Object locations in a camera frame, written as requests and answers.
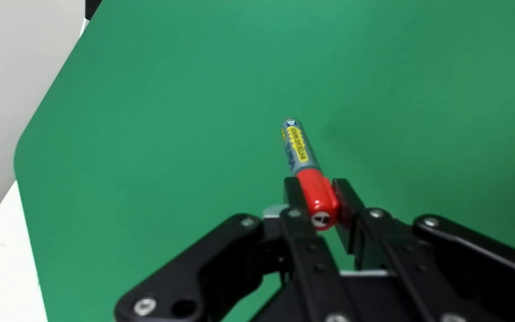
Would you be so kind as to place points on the red capped marker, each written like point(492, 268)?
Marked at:
point(307, 173)

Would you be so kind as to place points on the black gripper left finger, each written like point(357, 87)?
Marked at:
point(209, 269)

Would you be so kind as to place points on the green table cloth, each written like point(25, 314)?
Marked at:
point(209, 119)

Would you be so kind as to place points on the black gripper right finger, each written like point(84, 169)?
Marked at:
point(436, 262)

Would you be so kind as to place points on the white table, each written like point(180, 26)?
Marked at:
point(0, 275)

